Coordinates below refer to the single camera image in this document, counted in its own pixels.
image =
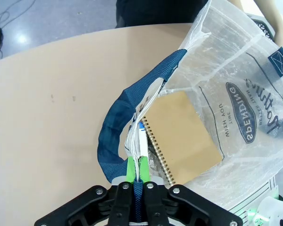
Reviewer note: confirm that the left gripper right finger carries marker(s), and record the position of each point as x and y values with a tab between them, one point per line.
155	207

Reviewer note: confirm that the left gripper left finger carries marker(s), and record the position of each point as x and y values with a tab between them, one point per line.
119	207

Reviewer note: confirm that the slim white blue box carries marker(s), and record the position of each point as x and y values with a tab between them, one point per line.
142	141

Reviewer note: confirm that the kraft spiral notebook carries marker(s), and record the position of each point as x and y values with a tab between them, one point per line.
184	136

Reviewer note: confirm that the person's right forearm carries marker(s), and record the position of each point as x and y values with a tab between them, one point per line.
271	16

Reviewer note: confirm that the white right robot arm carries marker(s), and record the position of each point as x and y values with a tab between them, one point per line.
276	212

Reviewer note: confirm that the crinkly clear plastic packet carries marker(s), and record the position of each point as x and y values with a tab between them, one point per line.
155	162

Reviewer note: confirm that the dark grey plastic basket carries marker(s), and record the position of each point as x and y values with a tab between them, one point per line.
260	27

